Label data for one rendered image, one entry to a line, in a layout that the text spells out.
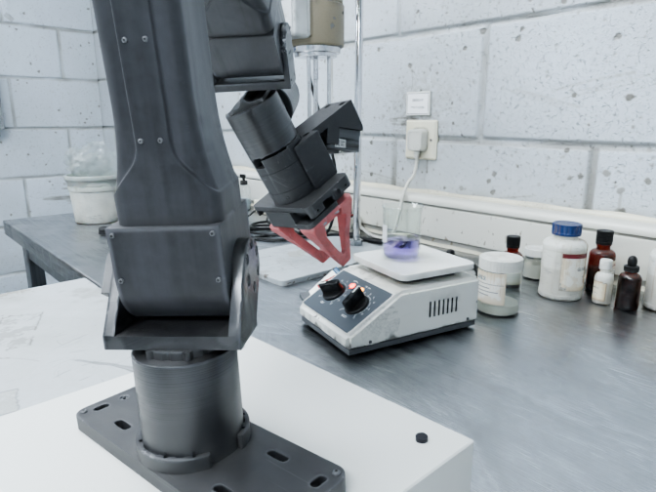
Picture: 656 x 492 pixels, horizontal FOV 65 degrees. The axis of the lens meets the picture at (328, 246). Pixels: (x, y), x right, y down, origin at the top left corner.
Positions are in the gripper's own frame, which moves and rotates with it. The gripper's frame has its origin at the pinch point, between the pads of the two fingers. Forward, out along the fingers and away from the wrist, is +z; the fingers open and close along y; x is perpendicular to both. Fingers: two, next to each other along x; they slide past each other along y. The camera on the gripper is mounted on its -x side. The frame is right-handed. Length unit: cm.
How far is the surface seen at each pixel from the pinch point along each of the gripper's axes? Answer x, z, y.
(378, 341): 2.7, 10.3, -3.9
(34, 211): -13, 11, 236
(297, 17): -31.9, -21.6, 25.1
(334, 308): 2.1, 7.1, 2.4
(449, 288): -8.5, 11.3, -6.7
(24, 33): -57, -56, 228
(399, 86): -61, 3, 36
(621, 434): 1.1, 15.8, -28.9
